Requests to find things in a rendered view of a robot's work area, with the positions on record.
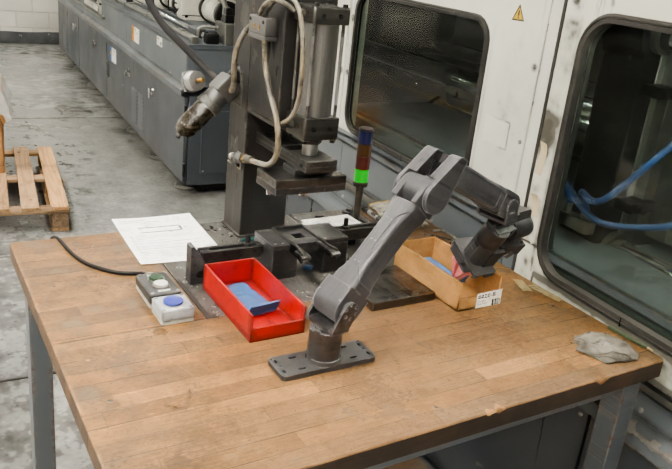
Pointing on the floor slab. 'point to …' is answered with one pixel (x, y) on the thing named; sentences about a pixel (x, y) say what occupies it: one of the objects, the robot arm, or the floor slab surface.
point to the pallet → (56, 206)
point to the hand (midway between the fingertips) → (455, 278)
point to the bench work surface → (90, 415)
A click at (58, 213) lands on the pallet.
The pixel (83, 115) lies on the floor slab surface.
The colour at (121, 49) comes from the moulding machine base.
